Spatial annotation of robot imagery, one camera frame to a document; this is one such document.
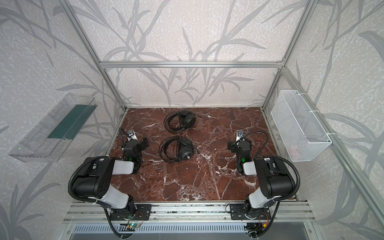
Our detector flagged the black headphones with cable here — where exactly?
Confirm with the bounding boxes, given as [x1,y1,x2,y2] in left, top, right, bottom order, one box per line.
[164,110,201,134]
[159,136,200,163]

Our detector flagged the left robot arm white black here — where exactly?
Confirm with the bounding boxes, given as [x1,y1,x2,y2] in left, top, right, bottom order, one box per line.
[68,138,149,219]

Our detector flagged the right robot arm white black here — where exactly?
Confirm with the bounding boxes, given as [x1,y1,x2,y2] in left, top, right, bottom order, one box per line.
[228,140,300,221]

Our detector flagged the green mat in bin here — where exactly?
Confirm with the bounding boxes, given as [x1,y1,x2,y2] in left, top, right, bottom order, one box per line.
[48,104,97,140]

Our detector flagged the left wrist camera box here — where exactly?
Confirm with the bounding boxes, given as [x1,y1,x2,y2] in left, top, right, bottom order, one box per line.
[126,130,138,141]

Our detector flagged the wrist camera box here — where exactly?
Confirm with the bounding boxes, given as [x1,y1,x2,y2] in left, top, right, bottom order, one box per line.
[126,130,138,141]
[236,130,245,142]

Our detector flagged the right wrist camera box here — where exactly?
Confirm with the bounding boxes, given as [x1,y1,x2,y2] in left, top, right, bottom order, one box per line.
[236,130,245,142]

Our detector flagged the white wire mesh basket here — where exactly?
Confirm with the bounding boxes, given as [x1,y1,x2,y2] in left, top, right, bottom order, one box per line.
[271,90,332,162]

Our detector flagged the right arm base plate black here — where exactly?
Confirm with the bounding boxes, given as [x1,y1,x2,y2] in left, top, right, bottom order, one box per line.
[226,203,271,221]

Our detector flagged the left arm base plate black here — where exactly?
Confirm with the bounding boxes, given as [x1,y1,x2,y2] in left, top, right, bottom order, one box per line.
[109,204,152,221]

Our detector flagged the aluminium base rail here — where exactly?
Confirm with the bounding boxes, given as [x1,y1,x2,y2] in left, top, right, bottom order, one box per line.
[63,201,315,224]

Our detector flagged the clear plastic wall bin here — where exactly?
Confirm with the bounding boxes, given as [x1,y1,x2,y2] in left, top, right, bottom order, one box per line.
[9,94,98,163]

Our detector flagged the aluminium frame crossbar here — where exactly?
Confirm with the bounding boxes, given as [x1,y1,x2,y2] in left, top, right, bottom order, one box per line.
[100,61,282,69]

